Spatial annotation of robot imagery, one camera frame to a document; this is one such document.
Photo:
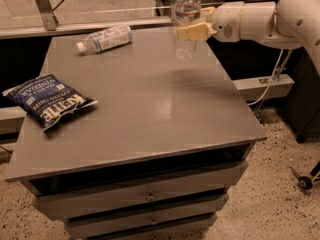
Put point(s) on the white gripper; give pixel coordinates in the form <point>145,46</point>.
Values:
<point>225,21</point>

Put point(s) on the clear water bottle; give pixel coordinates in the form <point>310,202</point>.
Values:
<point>185,13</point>

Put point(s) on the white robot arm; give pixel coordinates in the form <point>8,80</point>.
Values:
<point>285,24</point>

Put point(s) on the blue label plastic bottle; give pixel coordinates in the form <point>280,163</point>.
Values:
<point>106,39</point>

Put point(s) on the dark cabinet at right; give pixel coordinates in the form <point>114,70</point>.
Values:
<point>302,105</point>

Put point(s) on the grey drawer cabinet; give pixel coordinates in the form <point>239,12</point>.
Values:
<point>154,115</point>

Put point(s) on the top grey drawer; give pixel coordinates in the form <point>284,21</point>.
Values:
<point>125,194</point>

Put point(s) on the grey drawer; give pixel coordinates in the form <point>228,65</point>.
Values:
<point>148,217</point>
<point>125,194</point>
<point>162,230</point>

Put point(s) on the blue Kettle chips bag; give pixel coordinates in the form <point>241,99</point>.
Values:
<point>47,99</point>

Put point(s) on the black caster wheel leg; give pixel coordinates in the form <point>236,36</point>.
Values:
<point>306,182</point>

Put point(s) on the middle grey drawer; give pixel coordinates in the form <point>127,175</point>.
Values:
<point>148,217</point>

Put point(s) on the bottom grey drawer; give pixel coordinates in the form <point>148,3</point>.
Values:
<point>162,230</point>

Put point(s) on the metal railing frame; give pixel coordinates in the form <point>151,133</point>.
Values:
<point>35,18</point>

